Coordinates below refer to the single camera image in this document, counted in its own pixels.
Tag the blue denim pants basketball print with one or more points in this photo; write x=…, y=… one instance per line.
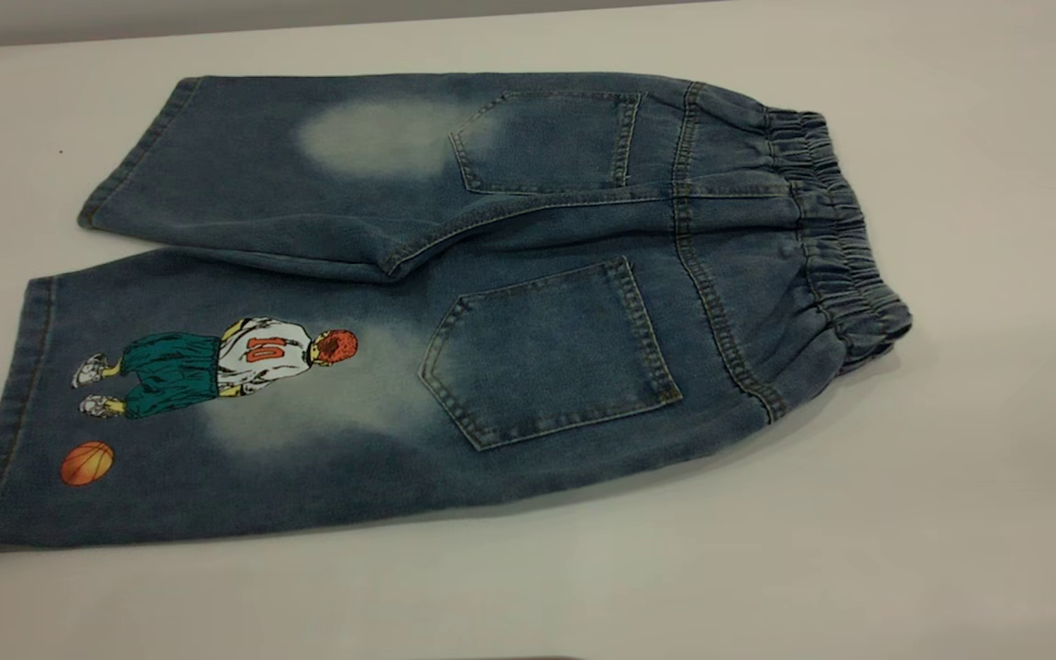
x=537, y=348

